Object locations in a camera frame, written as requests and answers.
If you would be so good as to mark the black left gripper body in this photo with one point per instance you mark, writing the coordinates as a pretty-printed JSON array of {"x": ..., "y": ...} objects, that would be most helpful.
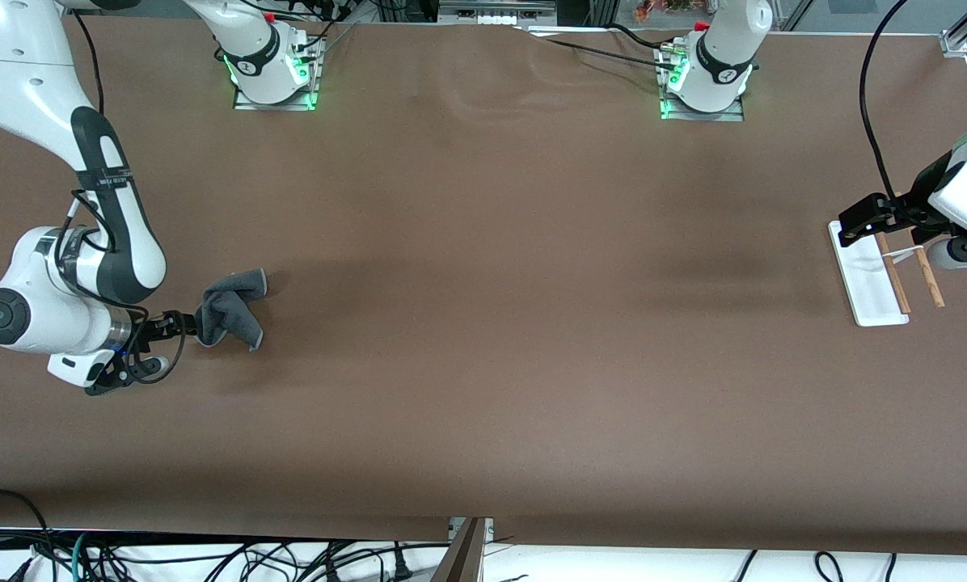
[{"x": 922, "y": 198}]

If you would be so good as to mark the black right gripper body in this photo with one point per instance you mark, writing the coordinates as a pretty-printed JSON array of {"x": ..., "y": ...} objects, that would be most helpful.
[{"x": 150, "y": 327}]

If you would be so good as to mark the grey and pink towel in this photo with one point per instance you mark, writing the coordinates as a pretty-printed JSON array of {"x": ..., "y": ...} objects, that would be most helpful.
[{"x": 233, "y": 303}]

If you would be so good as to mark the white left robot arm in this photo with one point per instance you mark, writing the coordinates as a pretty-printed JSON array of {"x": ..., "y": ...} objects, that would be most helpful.
[{"x": 722, "y": 56}]

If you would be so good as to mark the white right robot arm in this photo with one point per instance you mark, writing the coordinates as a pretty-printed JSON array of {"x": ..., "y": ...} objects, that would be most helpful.
[{"x": 31, "y": 73}]

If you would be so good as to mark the white rack cross tie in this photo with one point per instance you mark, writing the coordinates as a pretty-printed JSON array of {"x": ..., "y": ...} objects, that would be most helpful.
[{"x": 900, "y": 255}]

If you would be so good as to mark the orange items behind table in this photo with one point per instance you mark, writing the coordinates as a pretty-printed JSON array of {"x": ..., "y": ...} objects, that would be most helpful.
[{"x": 669, "y": 8}]

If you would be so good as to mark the wooden table brace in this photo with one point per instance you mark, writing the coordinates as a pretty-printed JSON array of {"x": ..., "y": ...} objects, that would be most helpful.
[{"x": 461, "y": 558}]

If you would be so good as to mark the grey box with white plugs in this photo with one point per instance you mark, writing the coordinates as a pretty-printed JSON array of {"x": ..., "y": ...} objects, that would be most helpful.
[{"x": 496, "y": 10}]

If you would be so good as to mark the white rack base plate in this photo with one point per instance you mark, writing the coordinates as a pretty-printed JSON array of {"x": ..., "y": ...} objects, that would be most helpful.
[{"x": 870, "y": 283}]

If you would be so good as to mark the aluminium corner bracket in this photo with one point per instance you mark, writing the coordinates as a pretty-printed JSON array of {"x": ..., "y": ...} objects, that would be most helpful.
[{"x": 954, "y": 44}]

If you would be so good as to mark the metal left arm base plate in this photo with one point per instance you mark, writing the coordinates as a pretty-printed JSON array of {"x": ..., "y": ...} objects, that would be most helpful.
[{"x": 702, "y": 115}]

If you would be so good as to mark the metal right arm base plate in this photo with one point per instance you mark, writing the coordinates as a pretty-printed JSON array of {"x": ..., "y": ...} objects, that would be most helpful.
[{"x": 277, "y": 103}]

